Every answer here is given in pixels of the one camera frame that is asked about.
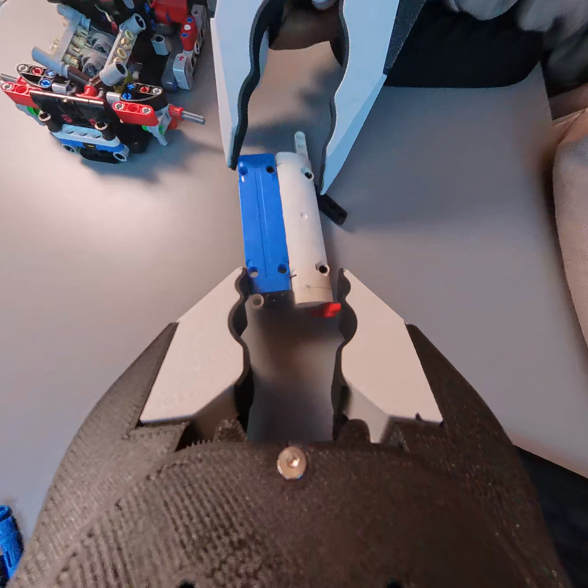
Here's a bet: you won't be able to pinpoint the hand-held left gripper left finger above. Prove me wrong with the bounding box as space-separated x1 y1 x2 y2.
140 268 252 430

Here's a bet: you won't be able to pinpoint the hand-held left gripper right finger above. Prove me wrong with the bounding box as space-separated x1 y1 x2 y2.
332 269 443 443

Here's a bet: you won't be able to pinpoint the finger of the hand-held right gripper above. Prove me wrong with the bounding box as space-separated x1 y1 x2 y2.
319 0 400 194
211 0 276 168

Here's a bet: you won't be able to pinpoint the blue and white lego assembly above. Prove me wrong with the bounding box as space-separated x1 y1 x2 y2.
236 131 348 320

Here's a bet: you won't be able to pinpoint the lego car chassis assembly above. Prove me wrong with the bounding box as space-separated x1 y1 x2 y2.
0 0 206 165

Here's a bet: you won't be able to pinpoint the person's beige torso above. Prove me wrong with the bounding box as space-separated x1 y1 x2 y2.
551 110 588 346

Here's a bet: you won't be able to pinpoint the blue beam pieces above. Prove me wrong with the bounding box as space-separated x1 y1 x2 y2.
0 505 25 580

